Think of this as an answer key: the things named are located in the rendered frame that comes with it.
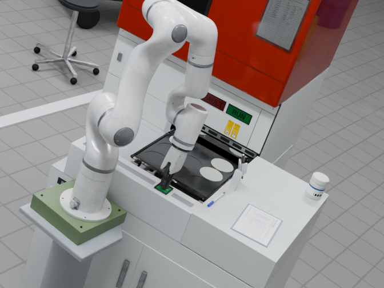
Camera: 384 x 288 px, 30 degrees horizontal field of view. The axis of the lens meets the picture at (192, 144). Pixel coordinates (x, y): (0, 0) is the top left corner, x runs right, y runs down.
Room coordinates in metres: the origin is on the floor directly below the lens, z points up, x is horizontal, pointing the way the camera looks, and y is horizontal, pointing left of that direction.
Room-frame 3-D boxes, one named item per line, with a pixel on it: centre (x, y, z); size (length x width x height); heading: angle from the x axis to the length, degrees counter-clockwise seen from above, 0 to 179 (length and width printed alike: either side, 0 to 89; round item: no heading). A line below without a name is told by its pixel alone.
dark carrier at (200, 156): (2.62, -0.02, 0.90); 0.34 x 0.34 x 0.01; 71
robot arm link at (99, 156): (2.14, 0.30, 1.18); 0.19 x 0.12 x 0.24; 36
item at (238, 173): (2.44, -0.21, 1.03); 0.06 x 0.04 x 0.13; 161
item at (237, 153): (2.82, -0.07, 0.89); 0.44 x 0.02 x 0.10; 71
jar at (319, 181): (2.59, -0.54, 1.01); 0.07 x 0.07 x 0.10
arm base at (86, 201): (2.11, 0.28, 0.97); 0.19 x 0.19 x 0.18
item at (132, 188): (2.29, 0.16, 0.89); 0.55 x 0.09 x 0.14; 71
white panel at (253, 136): (2.89, 0.09, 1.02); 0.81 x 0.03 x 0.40; 71
